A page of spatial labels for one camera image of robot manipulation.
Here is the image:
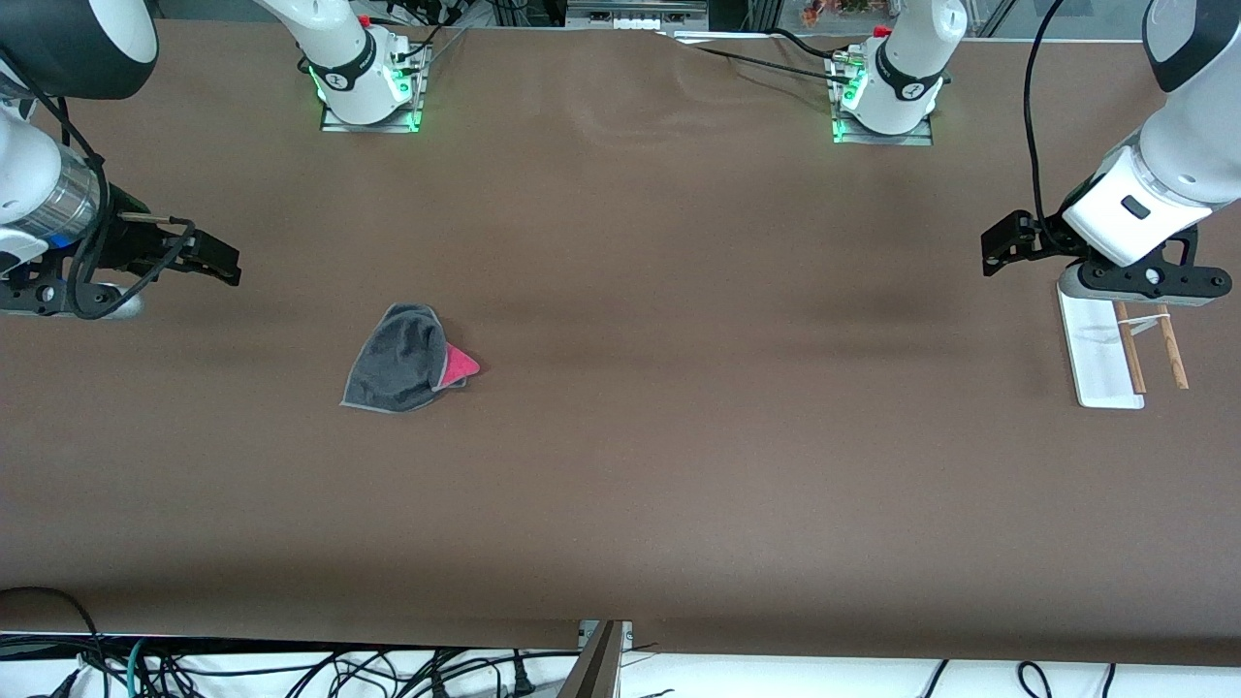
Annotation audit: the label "grey and pink towel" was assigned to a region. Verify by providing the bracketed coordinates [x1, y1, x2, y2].
[339, 302, 481, 415]

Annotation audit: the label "white rack with wooden rods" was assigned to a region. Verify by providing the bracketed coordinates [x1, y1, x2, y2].
[1057, 289, 1192, 410]

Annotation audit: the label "orange plastic item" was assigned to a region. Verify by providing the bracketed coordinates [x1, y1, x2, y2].
[802, 0, 879, 26]

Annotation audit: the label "brown table cover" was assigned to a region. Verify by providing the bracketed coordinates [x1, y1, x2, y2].
[0, 17, 1241, 670]

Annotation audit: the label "grey power strip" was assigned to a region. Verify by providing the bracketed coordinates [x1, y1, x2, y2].
[565, 0, 711, 31]

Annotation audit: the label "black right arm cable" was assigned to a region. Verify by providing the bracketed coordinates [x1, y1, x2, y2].
[0, 56, 197, 322]

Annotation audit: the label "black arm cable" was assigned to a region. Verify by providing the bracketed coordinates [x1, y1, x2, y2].
[0, 56, 197, 322]
[1022, 0, 1068, 234]

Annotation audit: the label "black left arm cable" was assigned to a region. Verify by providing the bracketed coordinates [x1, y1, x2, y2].
[1022, 0, 1068, 234]

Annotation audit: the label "short black base cable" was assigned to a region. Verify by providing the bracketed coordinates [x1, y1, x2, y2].
[768, 27, 846, 59]

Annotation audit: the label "long black base cable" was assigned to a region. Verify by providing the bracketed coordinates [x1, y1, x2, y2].
[659, 29, 854, 79]

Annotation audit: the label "thick black floor cable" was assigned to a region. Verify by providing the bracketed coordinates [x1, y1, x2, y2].
[0, 586, 110, 698]

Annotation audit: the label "tangled black floor cables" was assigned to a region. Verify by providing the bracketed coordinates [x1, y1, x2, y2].
[145, 648, 486, 698]

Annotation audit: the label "black cable with plug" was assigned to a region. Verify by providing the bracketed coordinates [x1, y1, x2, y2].
[483, 651, 539, 698]

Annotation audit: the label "aluminium frame rail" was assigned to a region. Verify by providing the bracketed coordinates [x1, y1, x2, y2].
[556, 620, 636, 698]

